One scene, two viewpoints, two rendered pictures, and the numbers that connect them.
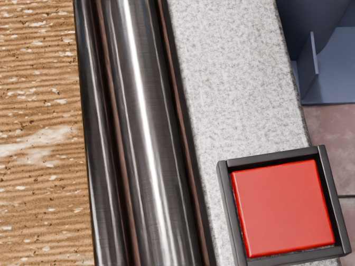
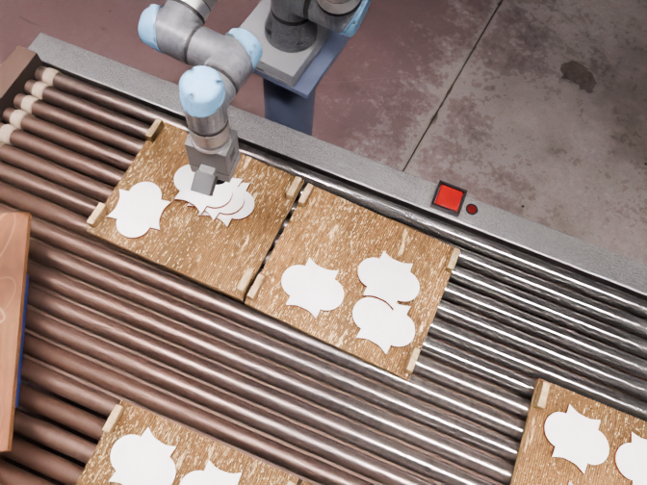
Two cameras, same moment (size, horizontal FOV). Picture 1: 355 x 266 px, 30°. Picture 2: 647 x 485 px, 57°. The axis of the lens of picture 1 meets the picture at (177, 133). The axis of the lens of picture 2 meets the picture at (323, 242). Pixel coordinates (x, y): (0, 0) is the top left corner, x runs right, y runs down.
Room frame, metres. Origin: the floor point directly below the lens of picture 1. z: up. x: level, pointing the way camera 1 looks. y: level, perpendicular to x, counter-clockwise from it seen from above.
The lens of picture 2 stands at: (0.00, 0.73, 2.25)
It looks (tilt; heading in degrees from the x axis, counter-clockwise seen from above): 67 degrees down; 299
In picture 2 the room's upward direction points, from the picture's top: 10 degrees clockwise
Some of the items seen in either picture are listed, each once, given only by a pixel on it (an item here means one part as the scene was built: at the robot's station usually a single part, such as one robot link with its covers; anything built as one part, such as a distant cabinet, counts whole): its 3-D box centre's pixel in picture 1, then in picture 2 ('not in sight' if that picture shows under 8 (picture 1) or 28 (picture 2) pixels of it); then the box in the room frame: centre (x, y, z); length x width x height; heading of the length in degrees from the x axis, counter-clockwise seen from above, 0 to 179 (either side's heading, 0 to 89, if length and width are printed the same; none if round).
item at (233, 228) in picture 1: (281, 208); (449, 198); (0.11, -0.08, 0.92); 0.08 x 0.08 x 0.02; 16
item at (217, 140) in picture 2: not in sight; (207, 126); (0.51, 0.32, 1.30); 0.08 x 0.08 x 0.05
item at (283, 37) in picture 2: not in sight; (291, 19); (0.76, -0.24, 0.97); 0.15 x 0.15 x 0.10
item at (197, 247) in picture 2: not in sight; (198, 205); (0.58, 0.34, 0.93); 0.41 x 0.35 x 0.02; 14
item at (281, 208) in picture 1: (281, 208); (448, 198); (0.11, -0.08, 0.92); 0.06 x 0.06 x 0.01; 16
